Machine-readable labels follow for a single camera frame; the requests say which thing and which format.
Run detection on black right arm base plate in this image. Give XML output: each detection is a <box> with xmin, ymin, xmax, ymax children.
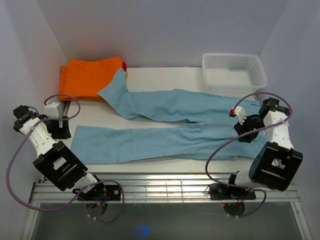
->
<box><xmin>208</xmin><ymin>183</ymin><xmax>256</xmax><ymax>201</ymax></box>

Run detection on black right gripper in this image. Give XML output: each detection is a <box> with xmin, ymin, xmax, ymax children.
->
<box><xmin>233</xmin><ymin>114</ymin><xmax>266</xmax><ymax>143</ymax></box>

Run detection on light blue trousers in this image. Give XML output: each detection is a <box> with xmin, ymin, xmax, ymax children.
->
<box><xmin>71</xmin><ymin>69</ymin><xmax>266</xmax><ymax>164</ymax></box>

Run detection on white perforated plastic basket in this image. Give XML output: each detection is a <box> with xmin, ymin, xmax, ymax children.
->
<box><xmin>202</xmin><ymin>53</ymin><xmax>268</xmax><ymax>94</ymax></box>

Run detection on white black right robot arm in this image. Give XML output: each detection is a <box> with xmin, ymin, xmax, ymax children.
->
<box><xmin>225</xmin><ymin>97</ymin><xmax>303</xmax><ymax>199</ymax></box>

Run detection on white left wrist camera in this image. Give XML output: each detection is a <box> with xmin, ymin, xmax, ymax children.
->
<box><xmin>43</xmin><ymin>101</ymin><xmax>63</xmax><ymax>120</ymax></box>

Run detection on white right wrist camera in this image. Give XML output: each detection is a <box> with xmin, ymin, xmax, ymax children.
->
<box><xmin>229</xmin><ymin>106</ymin><xmax>248</xmax><ymax>125</ymax></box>

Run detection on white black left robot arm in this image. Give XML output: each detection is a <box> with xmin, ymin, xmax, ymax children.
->
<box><xmin>13</xmin><ymin>105</ymin><xmax>106</xmax><ymax>200</ymax></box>

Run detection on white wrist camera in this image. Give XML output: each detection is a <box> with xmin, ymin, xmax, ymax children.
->
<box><xmin>229</xmin><ymin>106</ymin><xmax>248</xmax><ymax>125</ymax></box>
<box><xmin>43</xmin><ymin>101</ymin><xmax>63</xmax><ymax>120</ymax></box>

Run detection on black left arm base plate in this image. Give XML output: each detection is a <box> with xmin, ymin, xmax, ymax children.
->
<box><xmin>77</xmin><ymin>183</ymin><xmax>121</xmax><ymax>202</ymax></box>

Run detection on folded red trousers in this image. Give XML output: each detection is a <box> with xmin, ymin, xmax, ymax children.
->
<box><xmin>122</xmin><ymin>62</ymin><xmax>127</xmax><ymax>72</ymax></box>

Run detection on folded orange trousers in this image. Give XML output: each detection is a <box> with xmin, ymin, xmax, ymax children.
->
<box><xmin>59</xmin><ymin>57</ymin><xmax>124</xmax><ymax>102</ymax></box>

